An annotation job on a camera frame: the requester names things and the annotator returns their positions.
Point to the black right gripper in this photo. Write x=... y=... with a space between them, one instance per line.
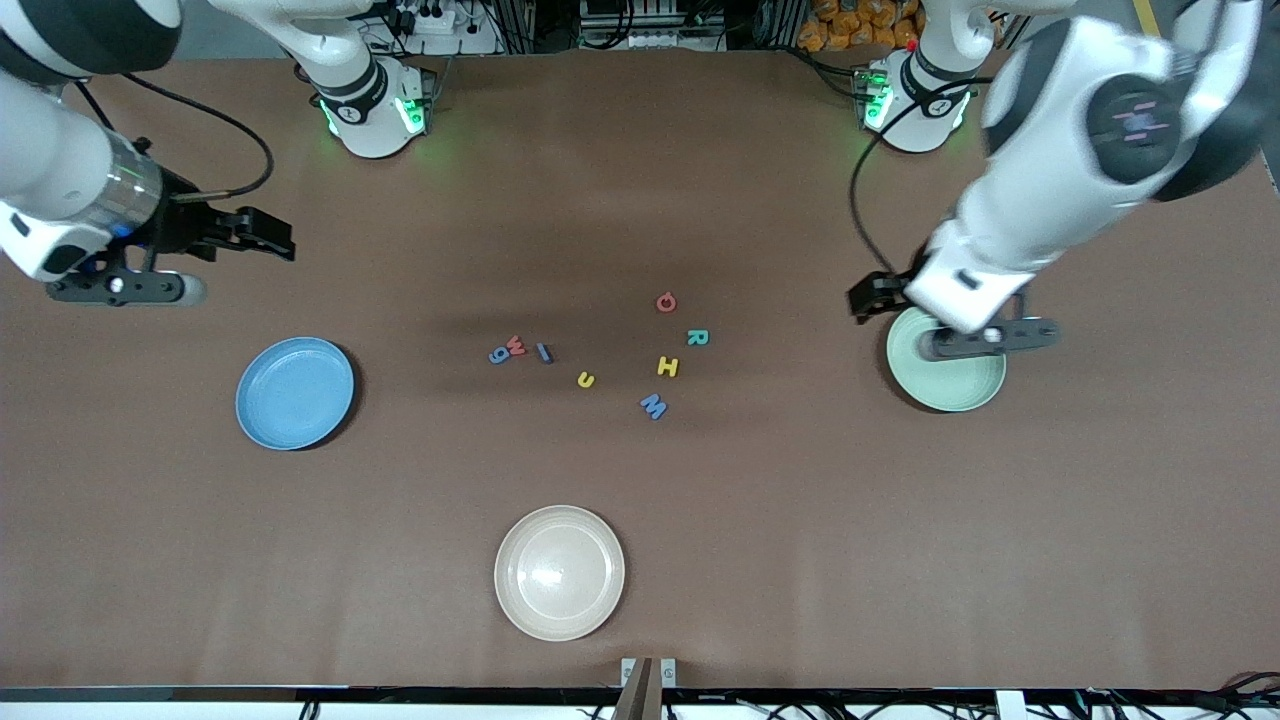
x=187 y=226

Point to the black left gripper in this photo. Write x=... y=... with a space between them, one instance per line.
x=884 y=292

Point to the teal letter R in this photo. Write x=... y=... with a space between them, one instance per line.
x=697 y=338

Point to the red letter Q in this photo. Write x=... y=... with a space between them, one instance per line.
x=666 y=302

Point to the yellow letter H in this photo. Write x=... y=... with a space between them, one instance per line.
x=668 y=367

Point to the red letter w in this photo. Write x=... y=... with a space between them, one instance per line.
x=516 y=347

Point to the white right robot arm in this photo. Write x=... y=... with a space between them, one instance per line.
x=60 y=180

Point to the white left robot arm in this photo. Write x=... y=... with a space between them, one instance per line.
x=1030 y=200

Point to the green plate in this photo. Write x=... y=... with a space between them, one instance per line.
x=950 y=388

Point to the blue plate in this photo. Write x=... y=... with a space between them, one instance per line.
x=295 y=393

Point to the blue capital letter W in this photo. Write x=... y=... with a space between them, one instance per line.
x=654 y=407

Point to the orange packets pile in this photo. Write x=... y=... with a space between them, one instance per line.
x=850 y=25

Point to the white power strip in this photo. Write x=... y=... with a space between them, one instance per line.
x=440 y=20

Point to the black electronics rack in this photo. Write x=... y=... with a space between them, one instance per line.
x=650 y=20

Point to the beige plate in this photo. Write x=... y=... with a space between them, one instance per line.
x=559 y=573

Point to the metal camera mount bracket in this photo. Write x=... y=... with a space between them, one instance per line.
x=648 y=690

